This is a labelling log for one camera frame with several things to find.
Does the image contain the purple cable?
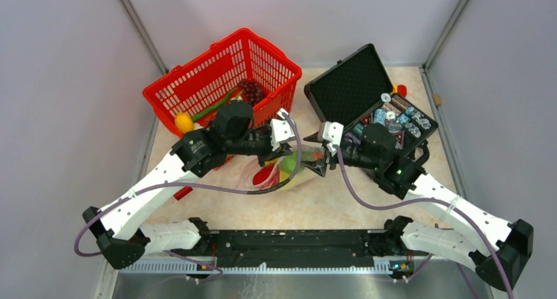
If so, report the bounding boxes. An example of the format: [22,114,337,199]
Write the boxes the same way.
[73,112,304,283]
[334,145,516,299]

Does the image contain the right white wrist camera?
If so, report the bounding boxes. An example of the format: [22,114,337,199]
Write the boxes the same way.
[317,121,344,155]

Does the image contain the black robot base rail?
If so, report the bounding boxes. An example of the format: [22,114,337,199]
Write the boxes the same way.
[182,229,409,269]

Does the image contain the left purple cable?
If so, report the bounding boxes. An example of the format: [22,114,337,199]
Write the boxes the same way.
[73,112,304,283]

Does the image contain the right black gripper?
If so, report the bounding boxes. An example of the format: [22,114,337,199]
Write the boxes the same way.
[298,131,381,176]

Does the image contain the dark purple toy grapes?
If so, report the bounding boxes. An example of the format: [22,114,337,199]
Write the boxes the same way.
[238,80,267,107]

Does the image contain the small tan wall block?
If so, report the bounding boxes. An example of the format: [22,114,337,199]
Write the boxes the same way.
[432,94,442,107]

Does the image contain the red blue toy block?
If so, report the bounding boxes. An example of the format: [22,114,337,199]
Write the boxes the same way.
[173,187,192,200]

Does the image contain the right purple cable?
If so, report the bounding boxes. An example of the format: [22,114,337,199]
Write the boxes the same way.
[334,145,516,299]

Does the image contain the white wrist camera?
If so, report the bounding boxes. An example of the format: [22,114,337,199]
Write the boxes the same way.
[317,121,344,155]
[269,108,296,150]

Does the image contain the green toy chili pepper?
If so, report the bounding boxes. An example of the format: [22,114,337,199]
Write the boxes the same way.
[192,87,242,122]

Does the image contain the red toy bell pepper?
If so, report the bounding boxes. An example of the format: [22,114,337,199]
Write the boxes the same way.
[252,164,280,189]

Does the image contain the red plastic shopping basket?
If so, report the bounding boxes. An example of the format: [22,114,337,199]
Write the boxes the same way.
[143,28,302,137]

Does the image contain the black poker chip case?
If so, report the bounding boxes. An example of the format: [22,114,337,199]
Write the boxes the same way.
[304,44,439,162]

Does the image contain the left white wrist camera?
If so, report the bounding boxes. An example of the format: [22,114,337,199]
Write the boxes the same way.
[269,108,296,150]

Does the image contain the green toy round fruit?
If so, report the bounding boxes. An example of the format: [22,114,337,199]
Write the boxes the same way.
[279,153,298,175]

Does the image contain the yellow toy corn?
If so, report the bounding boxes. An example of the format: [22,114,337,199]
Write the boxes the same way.
[264,158,317,191]

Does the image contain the red round token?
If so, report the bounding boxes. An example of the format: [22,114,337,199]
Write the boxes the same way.
[396,84,407,97]

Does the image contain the clear zip top bag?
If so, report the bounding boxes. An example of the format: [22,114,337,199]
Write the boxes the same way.
[236,146,317,191]

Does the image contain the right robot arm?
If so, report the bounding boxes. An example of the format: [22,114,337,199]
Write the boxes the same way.
[305,122,534,298]

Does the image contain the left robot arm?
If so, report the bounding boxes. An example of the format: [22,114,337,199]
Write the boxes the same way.
[74,101,300,269]

